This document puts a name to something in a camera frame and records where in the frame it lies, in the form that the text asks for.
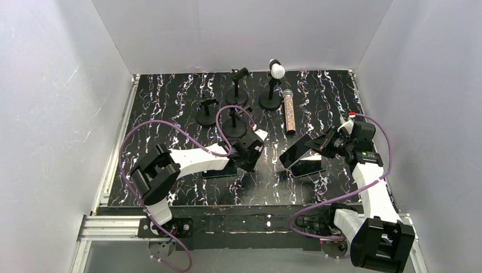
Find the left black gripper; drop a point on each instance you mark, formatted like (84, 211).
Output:
(250, 151)

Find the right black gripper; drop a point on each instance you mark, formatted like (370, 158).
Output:
(322, 143)

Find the black phone blue edge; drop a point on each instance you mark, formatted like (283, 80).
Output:
(226, 172)

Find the black phone stand front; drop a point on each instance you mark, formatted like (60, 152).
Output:
(234, 126)

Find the black phone stand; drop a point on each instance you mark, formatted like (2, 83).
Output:
(206, 113)
(234, 126)

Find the black phone pink edge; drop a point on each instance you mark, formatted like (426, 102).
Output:
(295, 152)

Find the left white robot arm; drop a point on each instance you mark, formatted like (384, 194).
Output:
(156, 173)

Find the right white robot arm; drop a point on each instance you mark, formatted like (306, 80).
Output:
(379, 241)

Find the black phone silver edge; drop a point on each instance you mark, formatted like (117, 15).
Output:
(307, 167)

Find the black phone stand left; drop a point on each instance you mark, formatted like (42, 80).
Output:
(206, 113)

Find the black stand back middle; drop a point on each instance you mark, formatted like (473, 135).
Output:
(236, 95)

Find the black microphone stand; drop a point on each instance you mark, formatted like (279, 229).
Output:
(270, 100)

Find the glitter microphone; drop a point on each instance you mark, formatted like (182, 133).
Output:
(290, 124)

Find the white microphone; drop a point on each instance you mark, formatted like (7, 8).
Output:
(277, 71)

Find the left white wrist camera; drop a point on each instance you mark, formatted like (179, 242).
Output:
(260, 133)

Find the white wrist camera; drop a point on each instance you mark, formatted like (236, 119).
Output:
(260, 133)
(347, 124)

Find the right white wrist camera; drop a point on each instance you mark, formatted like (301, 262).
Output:
(347, 124)

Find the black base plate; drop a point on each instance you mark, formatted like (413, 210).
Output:
(238, 227)

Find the aluminium frame rail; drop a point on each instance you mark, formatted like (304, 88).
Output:
(109, 237)

